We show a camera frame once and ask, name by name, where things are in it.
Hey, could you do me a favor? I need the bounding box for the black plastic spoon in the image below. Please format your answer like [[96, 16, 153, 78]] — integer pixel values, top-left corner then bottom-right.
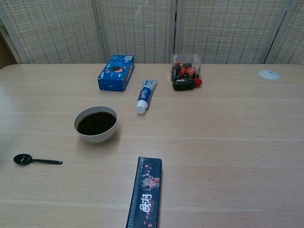
[[13, 153, 63, 166]]

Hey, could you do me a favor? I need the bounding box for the white blue toothpaste tube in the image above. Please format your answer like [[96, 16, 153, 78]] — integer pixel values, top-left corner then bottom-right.
[[135, 79, 159, 115]]

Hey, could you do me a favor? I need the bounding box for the black bottle with red cap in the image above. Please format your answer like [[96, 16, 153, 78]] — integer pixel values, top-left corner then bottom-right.
[[172, 77, 203, 92]]

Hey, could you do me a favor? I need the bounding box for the bag of red-black clips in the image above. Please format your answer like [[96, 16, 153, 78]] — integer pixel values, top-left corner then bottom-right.
[[171, 53, 202, 83]]

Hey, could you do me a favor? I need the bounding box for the blue Oreo cookie box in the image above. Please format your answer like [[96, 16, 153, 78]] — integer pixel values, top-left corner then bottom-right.
[[97, 54, 135, 92]]

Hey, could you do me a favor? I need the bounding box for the dark blue printed pencil case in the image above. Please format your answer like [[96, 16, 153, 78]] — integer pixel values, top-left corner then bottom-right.
[[125, 156, 163, 228]]

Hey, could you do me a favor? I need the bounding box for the woven folding screen panel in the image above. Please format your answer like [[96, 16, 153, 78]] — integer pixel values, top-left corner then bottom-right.
[[0, 0, 107, 65], [95, 0, 178, 64], [174, 0, 292, 65], [265, 0, 304, 65]]

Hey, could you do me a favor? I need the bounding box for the brown wooden door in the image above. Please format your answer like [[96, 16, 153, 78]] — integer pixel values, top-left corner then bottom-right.
[[0, 30, 18, 70]]

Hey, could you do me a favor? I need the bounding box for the white round cable grommet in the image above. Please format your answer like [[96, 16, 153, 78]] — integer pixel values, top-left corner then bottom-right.
[[258, 69, 281, 80]]

